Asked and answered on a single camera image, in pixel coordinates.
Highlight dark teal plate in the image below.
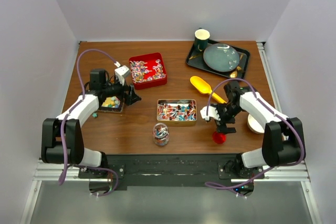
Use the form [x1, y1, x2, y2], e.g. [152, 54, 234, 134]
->
[203, 43, 240, 72]

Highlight gold tin of lollipops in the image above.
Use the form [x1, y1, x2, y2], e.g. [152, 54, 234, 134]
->
[156, 99, 197, 126]

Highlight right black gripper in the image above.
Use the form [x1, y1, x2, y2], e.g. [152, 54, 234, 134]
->
[212, 103, 243, 135]

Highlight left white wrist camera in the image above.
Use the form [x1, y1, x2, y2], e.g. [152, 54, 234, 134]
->
[114, 61, 131, 85]

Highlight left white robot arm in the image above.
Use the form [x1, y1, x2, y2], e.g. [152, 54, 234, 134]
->
[41, 66, 141, 183]

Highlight gold spoon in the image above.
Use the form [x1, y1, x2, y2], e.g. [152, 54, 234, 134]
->
[229, 54, 245, 78]

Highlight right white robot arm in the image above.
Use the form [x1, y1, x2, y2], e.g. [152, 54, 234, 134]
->
[206, 78, 306, 178]

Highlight yellow plastic scoop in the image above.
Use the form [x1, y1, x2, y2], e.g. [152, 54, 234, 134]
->
[190, 76, 226, 103]

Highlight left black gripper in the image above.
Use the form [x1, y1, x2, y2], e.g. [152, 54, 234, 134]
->
[102, 76, 141, 105]

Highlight black serving tray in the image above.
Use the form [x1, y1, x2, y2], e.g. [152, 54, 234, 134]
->
[186, 39, 250, 79]

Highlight red jar lid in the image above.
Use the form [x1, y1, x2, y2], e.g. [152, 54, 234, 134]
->
[212, 132, 226, 144]

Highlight red tin swirl lollipops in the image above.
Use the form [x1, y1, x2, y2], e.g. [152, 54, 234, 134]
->
[129, 52, 167, 90]

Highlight tin of star candies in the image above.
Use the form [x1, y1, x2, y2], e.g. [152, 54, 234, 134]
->
[98, 96, 124, 113]

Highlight clear plastic jar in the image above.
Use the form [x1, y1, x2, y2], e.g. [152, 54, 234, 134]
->
[152, 123, 169, 146]

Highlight white bowl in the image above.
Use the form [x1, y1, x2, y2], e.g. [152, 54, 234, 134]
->
[247, 114, 265, 134]

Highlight purple cable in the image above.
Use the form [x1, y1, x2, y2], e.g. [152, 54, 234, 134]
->
[58, 49, 120, 186]
[205, 78, 307, 190]

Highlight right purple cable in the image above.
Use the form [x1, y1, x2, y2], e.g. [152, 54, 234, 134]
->
[205, 78, 307, 190]

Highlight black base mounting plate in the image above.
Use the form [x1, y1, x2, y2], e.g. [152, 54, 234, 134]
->
[79, 154, 263, 190]

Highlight dark green paper cup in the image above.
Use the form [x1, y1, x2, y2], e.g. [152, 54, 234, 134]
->
[194, 28, 210, 52]

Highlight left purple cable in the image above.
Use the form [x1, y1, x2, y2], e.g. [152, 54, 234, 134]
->
[58, 49, 120, 186]

